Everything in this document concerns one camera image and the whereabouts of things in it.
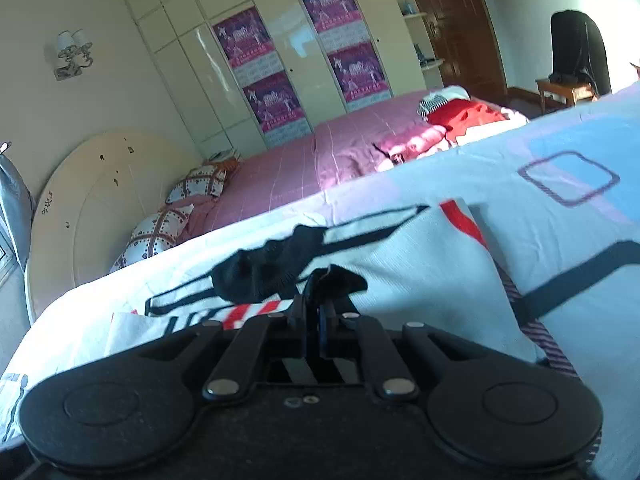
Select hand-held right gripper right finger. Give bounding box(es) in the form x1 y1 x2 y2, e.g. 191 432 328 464
320 300 481 402

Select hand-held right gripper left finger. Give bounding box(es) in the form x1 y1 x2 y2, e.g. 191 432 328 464
142 285 317 401

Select black red white striped garment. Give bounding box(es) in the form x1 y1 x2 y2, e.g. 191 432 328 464
110 199 543 361

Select red clothes pile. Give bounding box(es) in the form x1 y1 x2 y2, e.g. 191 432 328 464
427 100 511 143

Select pink bed sheet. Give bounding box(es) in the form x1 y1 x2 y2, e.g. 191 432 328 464
175 90 501 246

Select patterned pillow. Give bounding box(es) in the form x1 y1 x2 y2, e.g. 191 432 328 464
165 164 228 206
110 204 193 273

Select blue white printed blanket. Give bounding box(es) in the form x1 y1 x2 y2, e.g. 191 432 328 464
0 82 640 480

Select cream round headboard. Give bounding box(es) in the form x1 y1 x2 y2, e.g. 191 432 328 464
25 129 206 323

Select black white striped cloth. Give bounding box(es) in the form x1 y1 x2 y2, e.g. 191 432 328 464
417 86 471 121

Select cream corner shelf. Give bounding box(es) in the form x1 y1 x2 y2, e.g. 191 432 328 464
380 0 446 91

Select cream wardrobe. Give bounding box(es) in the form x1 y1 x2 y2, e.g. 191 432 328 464
112 0 441 161

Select brown wooden door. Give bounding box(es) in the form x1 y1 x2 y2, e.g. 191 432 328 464
400 0 508 101

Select wooden chair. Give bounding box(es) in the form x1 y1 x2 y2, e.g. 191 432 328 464
536 77 598 111

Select black chair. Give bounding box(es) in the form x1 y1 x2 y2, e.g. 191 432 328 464
550 10 612 96

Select purple wall poster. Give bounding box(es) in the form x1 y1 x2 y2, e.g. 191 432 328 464
327 42 393 113
242 72 313 148
297 0 373 56
212 7 283 86

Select wall lamp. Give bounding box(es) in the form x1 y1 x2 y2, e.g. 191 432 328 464
45 29 96 82

